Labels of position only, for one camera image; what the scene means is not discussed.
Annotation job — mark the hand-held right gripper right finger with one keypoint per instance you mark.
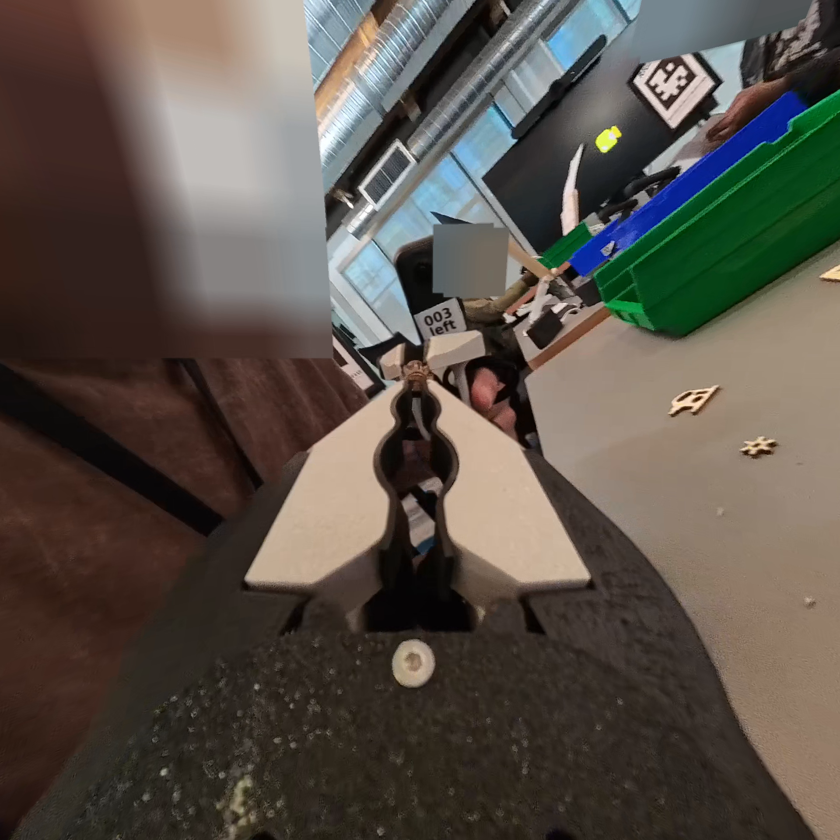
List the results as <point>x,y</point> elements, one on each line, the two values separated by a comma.
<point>512,518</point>

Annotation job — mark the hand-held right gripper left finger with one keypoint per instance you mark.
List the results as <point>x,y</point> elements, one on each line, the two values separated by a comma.
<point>315,518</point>

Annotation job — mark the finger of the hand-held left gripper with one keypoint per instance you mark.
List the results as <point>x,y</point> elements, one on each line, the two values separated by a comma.
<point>456,348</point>
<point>400,359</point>

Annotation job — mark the small wooden gear piece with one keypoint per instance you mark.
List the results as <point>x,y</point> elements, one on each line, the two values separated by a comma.
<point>415,373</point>

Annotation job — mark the grey desk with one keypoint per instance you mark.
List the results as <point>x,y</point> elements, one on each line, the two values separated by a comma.
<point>656,525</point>

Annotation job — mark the person's left hand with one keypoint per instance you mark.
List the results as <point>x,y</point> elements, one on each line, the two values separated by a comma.
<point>489,397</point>

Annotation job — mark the white air vent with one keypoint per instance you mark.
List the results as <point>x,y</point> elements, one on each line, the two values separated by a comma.
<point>387,174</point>

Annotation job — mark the large black screen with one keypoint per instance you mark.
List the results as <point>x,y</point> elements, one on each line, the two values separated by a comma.
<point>525,190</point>

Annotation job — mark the small green bin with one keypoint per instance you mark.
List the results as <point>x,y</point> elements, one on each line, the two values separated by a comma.
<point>564,244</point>

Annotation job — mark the house-shaped wooden piece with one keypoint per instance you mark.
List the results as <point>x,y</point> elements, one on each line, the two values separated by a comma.
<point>692,401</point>

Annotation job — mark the yellow-green bottle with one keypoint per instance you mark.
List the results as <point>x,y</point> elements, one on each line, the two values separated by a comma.
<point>608,139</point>

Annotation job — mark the large green plastic bin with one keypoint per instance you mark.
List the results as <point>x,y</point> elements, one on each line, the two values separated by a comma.
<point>722,249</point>

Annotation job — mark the small marker sign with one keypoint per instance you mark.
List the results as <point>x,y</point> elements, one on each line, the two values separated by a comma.
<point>673,85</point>

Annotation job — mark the blue plastic bin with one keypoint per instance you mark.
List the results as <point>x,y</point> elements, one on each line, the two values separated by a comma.
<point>722,157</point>

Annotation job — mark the flat wooden piece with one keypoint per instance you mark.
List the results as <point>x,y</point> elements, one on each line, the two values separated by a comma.
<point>832,274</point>

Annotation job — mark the silver ventilation duct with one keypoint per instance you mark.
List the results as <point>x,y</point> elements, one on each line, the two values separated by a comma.
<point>367,98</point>
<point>459,98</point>

